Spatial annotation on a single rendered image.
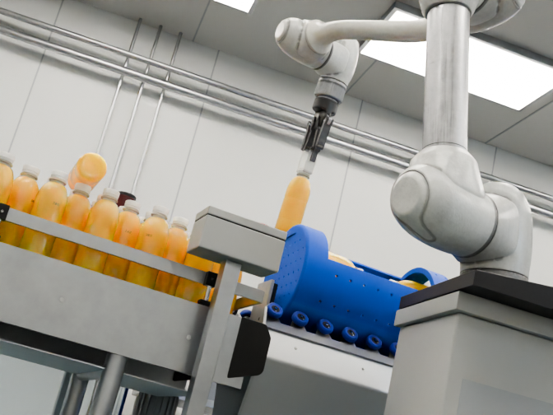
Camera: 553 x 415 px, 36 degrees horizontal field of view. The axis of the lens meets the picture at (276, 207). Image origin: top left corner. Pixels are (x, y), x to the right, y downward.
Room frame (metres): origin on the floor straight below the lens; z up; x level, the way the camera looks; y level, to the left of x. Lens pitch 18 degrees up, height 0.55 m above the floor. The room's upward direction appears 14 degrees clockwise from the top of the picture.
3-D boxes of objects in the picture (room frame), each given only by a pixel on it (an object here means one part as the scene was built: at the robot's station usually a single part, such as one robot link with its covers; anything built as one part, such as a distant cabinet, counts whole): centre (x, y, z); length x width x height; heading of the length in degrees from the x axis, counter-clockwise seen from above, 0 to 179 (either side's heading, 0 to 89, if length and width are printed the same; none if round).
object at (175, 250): (2.03, 0.22, 1.00); 0.07 x 0.07 x 0.19
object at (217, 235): (1.91, 0.07, 1.05); 0.20 x 0.10 x 0.10; 109
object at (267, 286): (2.25, -0.03, 0.99); 0.10 x 0.02 x 0.12; 19
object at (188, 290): (2.02, 0.15, 1.00); 0.07 x 0.07 x 0.19
